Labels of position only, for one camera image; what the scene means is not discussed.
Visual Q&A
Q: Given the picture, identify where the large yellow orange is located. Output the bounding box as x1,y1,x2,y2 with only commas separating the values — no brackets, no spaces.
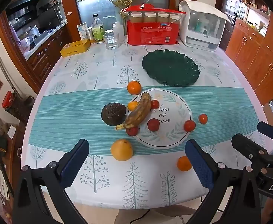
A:
111,139,133,161

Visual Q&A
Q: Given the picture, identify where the red lychee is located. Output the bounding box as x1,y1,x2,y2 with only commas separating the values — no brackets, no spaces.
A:
126,126,139,136
147,118,160,132

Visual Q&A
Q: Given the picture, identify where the dark brown avocado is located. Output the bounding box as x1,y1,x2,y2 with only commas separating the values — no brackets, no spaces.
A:
101,103,126,126

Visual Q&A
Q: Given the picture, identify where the dark green scalloped plate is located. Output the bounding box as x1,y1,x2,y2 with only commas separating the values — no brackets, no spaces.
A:
142,49,200,88

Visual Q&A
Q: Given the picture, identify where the small red tomato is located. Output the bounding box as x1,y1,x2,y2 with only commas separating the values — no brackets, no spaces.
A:
199,114,208,124

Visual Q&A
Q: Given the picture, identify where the white squeeze bottle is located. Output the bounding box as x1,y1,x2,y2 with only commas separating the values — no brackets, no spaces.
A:
113,21,125,43

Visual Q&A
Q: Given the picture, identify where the spotted ripe banana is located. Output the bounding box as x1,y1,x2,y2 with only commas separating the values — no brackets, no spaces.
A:
115,93,151,130

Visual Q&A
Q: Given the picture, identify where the yellow cardboard box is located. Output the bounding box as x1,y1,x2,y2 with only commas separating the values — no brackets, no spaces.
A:
60,39,91,58

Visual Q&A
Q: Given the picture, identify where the clear drinking glass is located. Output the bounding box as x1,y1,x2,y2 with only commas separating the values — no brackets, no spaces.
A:
104,31,120,50

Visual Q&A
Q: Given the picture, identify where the red container on floor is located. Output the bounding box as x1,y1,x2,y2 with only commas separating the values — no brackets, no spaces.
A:
1,91,14,109

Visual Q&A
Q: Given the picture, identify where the mandarin orange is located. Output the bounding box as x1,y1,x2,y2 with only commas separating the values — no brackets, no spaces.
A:
127,80,142,95
176,156,192,171

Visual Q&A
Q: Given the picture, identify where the tree pattern tablecloth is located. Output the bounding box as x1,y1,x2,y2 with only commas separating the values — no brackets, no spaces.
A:
21,42,273,209

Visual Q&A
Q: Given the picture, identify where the white countertop sterilizer appliance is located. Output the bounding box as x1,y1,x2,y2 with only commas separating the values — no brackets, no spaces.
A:
179,0,230,52

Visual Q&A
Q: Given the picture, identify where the small metal can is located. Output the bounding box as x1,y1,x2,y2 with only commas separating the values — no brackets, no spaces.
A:
86,27,95,43

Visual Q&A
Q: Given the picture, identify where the small white carton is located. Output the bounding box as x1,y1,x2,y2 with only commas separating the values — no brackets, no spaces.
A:
77,22,88,40

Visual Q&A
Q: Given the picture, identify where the red paper cup package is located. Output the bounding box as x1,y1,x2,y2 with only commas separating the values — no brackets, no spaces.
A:
121,4,186,46

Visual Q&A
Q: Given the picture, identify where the small yellow kumquat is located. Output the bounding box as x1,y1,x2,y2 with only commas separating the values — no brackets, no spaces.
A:
127,101,139,112

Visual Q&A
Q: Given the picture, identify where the cherry tomato with stem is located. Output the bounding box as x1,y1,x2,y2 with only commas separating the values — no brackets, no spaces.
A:
151,100,159,110

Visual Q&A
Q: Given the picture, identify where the larger red tomato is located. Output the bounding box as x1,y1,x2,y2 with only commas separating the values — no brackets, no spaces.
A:
183,120,196,132

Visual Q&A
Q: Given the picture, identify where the clear bottle green label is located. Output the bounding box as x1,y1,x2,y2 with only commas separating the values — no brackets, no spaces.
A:
92,14,104,43

